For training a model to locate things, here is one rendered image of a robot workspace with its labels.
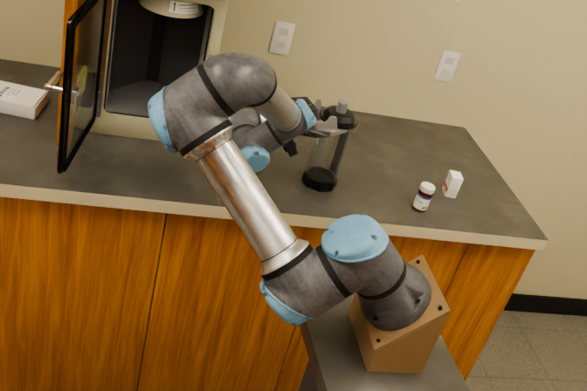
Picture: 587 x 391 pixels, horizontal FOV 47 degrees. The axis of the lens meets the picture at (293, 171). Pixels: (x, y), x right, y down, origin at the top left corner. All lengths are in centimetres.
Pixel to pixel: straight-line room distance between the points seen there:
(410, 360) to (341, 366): 14
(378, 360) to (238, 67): 66
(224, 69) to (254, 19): 107
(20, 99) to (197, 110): 89
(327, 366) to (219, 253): 61
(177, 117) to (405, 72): 138
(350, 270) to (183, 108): 44
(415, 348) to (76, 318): 105
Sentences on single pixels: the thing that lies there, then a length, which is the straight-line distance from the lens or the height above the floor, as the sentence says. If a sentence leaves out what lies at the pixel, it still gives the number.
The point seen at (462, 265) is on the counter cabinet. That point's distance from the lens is 214.
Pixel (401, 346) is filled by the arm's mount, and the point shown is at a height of 102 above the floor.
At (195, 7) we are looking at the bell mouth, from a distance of 189.
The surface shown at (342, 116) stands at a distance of 185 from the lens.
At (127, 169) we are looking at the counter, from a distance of 186.
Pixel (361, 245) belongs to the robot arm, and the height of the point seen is 123.
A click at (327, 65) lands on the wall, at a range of 242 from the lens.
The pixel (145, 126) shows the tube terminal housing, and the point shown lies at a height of 98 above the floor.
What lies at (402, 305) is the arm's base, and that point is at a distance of 137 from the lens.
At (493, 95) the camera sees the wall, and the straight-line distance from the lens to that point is 269.
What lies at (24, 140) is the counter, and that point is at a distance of 195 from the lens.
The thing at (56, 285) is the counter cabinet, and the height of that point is 59.
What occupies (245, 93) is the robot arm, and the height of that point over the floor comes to 141.
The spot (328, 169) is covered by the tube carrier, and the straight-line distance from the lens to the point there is 190.
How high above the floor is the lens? 195
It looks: 30 degrees down
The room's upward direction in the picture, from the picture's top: 16 degrees clockwise
